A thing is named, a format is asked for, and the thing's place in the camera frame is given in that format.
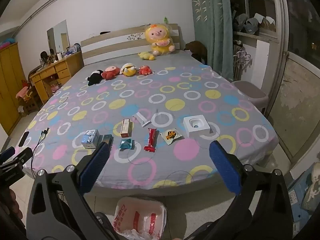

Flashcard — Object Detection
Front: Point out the small red plush toy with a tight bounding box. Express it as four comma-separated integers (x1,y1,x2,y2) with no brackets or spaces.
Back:
137,65,155,76

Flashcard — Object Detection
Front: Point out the black phone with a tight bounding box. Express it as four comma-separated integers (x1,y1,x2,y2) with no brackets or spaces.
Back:
19,131,30,147

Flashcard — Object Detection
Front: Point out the person's left hand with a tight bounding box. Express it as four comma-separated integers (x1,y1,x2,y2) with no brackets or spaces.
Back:
0,189,24,230

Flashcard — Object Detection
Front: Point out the blue cardboard box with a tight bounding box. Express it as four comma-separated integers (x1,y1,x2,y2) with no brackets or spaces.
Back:
287,170,320,230

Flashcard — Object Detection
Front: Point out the dark teal small box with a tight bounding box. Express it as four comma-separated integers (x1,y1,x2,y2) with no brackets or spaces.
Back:
100,134,113,146

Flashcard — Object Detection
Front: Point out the white square box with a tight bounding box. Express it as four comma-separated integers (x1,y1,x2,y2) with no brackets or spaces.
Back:
183,116,213,138

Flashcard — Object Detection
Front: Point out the grey plastic stool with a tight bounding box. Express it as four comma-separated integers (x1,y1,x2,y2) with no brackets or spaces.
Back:
230,81,269,117

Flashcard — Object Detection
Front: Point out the large yellow pig plush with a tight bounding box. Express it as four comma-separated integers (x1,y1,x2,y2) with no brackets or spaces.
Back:
145,24,176,56

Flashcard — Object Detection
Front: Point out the green curtain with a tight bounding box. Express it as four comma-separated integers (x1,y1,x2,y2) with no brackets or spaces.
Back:
190,0,234,80

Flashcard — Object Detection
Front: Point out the yellow wooden wardrobe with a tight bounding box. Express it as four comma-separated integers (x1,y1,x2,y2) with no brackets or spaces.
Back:
0,42,28,135

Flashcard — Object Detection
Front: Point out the bed with circle-print sheet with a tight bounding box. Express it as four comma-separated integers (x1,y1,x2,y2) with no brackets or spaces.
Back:
19,51,279,197

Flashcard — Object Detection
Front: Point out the pink cloth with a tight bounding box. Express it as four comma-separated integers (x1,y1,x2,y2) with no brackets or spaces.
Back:
15,80,35,100

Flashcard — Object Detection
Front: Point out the black charging cable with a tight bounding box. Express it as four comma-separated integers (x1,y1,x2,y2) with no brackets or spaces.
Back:
30,127,50,180

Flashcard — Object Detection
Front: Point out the white and red plastic bag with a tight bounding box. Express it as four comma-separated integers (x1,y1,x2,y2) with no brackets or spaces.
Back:
114,196,167,240

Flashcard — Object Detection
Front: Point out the small yellow plush toy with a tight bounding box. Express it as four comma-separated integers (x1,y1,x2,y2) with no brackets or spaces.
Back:
138,51,155,61

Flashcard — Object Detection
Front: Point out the wooden desk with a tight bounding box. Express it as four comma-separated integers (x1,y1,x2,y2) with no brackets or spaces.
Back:
30,51,84,105

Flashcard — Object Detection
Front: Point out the red and white long box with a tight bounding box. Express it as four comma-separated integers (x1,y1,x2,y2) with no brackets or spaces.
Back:
120,119,132,138

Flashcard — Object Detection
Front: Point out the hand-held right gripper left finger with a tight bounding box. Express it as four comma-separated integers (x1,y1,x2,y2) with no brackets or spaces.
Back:
26,141,112,240

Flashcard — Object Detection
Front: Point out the black plush toy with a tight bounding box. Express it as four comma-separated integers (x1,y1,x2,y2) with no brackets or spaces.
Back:
86,69,104,87

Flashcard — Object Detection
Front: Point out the grey slipper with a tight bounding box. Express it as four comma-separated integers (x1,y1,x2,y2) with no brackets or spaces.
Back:
234,14,248,30
244,18,259,33

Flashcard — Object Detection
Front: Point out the desk clutter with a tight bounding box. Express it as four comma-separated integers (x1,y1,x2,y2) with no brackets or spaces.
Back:
40,44,82,65

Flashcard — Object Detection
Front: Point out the yellow bee plush toy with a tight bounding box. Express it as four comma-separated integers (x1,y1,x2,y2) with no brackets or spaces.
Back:
120,63,137,77

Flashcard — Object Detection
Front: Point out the white and orange snack packet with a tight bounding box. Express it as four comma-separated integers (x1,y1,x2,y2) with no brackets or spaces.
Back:
160,128,185,145

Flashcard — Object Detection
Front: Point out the teal snack wrapper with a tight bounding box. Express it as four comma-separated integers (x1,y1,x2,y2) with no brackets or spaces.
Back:
118,138,135,151

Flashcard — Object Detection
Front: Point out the wooden headboard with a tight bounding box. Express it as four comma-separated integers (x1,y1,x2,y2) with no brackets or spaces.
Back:
80,24,181,67

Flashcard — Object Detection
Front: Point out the white tube wrapper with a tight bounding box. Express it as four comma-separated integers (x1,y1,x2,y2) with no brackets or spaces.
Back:
132,112,152,127

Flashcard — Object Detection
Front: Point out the large red plush toy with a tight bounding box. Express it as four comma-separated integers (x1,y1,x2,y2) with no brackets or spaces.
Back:
101,66,120,80

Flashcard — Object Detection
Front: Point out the red snack wrapper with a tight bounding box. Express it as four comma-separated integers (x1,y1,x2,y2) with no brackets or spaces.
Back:
144,128,160,153

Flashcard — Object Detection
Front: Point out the blue and white small box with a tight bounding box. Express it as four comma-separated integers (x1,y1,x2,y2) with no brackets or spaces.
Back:
81,129,100,150

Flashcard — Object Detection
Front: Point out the wall mirror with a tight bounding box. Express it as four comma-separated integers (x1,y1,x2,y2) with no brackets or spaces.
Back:
47,19,69,55

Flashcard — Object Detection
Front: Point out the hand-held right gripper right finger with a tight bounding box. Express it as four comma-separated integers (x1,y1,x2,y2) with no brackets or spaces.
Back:
209,140,294,240

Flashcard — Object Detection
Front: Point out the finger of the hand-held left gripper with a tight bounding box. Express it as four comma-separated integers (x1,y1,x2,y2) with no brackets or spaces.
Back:
0,146,16,163
0,147,33,173

